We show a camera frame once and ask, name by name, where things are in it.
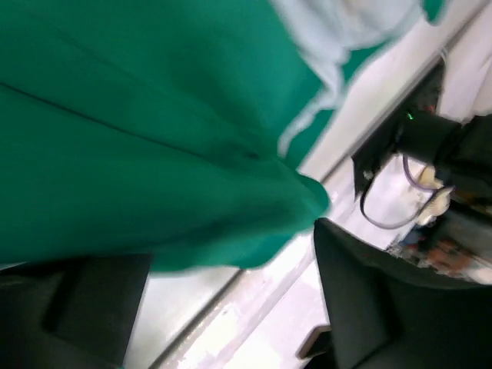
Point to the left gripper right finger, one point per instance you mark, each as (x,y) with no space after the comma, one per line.
(386,313)

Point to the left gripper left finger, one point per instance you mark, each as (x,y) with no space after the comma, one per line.
(75,313)

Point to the green jacket with white lining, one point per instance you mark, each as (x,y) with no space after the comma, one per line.
(174,127)

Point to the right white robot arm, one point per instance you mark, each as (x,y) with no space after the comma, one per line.
(460,152)

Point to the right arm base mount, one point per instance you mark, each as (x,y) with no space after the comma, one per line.
(381,143)

